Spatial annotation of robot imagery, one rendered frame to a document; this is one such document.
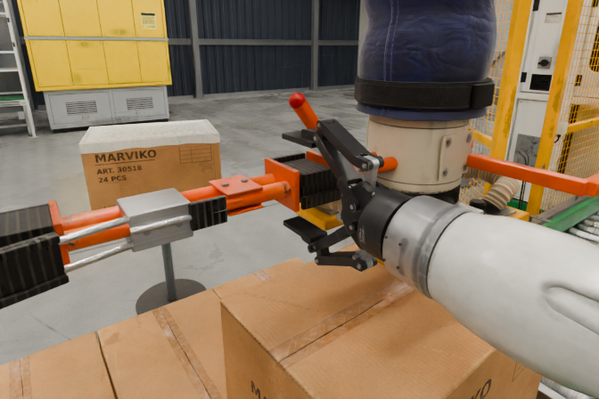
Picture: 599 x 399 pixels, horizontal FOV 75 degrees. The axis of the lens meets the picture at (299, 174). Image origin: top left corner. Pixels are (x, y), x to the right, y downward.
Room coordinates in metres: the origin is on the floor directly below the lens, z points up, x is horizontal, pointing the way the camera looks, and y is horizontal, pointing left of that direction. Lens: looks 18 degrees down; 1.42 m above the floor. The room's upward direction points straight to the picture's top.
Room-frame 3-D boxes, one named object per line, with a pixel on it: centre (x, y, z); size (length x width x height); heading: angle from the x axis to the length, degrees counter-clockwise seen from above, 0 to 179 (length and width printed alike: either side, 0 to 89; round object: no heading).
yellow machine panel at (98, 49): (7.39, 3.61, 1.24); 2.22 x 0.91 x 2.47; 123
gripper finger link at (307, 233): (0.51, -0.01, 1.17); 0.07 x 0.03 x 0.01; 35
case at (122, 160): (1.92, 0.74, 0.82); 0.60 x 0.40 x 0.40; 111
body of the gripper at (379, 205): (0.40, -0.09, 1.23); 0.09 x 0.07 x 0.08; 35
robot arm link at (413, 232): (0.34, -0.13, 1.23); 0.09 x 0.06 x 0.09; 125
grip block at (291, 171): (0.54, -0.01, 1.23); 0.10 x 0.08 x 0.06; 35
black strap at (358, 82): (0.68, -0.21, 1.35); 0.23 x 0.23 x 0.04
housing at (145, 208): (0.42, 0.17, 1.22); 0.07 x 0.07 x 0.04; 35
